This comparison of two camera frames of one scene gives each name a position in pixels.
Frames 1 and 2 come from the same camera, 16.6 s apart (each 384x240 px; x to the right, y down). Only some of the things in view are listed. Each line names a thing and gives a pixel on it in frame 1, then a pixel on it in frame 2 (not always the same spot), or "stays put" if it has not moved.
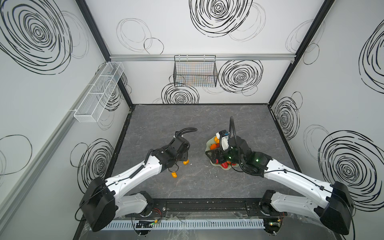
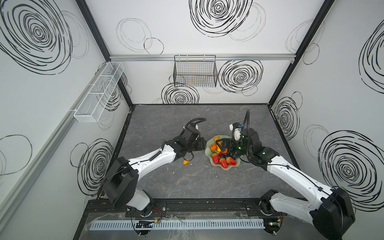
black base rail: x=208 y=208 stays put
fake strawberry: x=225 y=165 stays put
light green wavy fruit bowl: x=210 y=141 stays put
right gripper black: x=214 y=149 to x=227 y=144
